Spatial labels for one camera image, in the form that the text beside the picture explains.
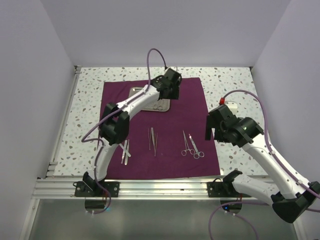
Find steel instrument tray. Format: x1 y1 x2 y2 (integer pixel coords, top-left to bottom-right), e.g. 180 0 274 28
128 86 171 112

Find steel needle holder clamp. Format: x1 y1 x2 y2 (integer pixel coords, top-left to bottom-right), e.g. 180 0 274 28
189 135 205 159

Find steel hemostat clamp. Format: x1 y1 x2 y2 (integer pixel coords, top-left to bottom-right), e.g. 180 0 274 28
181 130 195 156

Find purple cloth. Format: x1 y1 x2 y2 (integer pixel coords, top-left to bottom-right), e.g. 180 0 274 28
105 77 220 180

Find pointed steel tweezers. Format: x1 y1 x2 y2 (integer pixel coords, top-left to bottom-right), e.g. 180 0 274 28
153 134 158 157
148 127 155 150

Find steel serrated forceps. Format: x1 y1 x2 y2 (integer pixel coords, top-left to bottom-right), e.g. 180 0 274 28
119 139 131 158

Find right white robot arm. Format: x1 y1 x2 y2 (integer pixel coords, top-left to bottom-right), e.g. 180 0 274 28
205 104 320 223

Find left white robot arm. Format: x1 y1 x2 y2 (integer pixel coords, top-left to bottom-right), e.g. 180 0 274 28
81 68 182 197

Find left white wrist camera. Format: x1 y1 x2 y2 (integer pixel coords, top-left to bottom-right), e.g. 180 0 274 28
167 66 178 72

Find right wrist camera red cap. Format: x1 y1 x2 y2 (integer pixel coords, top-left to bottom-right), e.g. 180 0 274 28
219 97 238 115

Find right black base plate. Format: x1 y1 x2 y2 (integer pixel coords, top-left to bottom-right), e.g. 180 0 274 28
206 181 250 198

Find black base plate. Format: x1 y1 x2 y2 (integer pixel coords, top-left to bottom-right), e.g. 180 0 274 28
72 181 120 198
206 181 250 198

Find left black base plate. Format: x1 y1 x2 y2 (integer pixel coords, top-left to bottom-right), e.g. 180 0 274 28
72 181 120 198

